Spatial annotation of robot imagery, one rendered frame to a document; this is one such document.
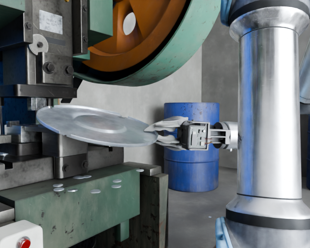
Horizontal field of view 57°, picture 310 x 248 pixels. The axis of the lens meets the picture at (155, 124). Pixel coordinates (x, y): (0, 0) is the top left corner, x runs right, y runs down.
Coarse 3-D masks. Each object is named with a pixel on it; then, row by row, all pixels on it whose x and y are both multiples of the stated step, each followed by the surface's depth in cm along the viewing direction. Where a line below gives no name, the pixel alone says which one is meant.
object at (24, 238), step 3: (21, 237) 46; (24, 237) 47; (27, 237) 47; (18, 240) 46; (21, 240) 46; (24, 240) 46; (27, 240) 46; (30, 240) 48; (18, 243) 46; (21, 243) 46; (24, 243) 46; (27, 243) 46; (30, 243) 47; (18, 246) 46; (21, 246) 46; (24, 246) 46; (27, 246) 46
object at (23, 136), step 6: (12, 126) 80; (18, 126) 78; (24, 126) 78; (6, 132) 82; (12, 132) 80; (18, 132) 78; (24, 132) 78; (30, 132) 79; (36, 132) 81; (12, 138) 80; (18, 138) 78; (24, 138) 78; (30, 138) 79; (36, 138) 81
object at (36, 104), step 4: (28, 100) 84; (32, 100) 83; (36, 100) 83; (40, 100) 84; (44, 100) 85; (28, 104) 84; (32, 104) 83; (36, 104) 83; (40, 104) 84; (44, 104) 85; (28, 108) 84; (32, 108) 83; (36, 108) 83; (40, 108) 84
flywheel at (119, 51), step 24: (120, 0) 112; (144, 0) 105; (168, 0) 99; (120, 24) 115; (144, 24) 106; (168, 24) 95; (96, 48) 122; (120, 48) 114; (144, 48) 102; (120, 72) 114
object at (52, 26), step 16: (32, 0) 75; (48, 0) 78; (64, 0) 82; (32, 16) 75; (48, 16) 78; (64, 16) 83; (48, 32) 79; (64, 32) 83; (16, 48) 76; (32, 48) 74; (48, 48) 79; (64, 48) 83; (16, 64) 77; (32, 64) 75; (48, 64) 74; (64, 64) 80; (16, 80) 77; (32, 80) 75; (48, 80) 76; (64, 80) 80
